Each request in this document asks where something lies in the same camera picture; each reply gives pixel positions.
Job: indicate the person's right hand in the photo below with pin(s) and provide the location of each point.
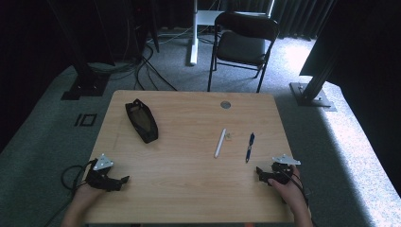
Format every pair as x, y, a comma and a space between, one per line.
291, 192

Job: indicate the white pen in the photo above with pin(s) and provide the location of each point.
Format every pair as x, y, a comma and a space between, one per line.
220, 142

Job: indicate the grey round table grommet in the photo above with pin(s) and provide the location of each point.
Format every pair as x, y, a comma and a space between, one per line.
225, 104

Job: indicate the black stand with grey base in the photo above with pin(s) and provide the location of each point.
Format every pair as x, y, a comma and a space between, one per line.
312, 91

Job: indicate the black folding chair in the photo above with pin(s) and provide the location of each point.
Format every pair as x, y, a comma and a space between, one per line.
242, 47

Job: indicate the black stand with base plate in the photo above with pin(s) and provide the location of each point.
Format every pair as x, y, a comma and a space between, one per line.
85, 78

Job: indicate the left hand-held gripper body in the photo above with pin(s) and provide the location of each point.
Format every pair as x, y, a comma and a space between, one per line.
101, 176

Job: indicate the person's left hand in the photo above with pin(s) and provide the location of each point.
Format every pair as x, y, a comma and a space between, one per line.
86, 194

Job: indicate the black pencil case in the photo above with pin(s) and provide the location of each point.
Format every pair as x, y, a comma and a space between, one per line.
142, 121

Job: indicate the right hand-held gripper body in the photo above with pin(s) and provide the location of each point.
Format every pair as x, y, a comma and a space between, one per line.
281, 170

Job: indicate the white desk leg frame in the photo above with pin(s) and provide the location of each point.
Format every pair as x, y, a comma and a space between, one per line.
197, 28

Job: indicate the dark curtain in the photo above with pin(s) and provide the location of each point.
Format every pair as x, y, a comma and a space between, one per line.
293, 15

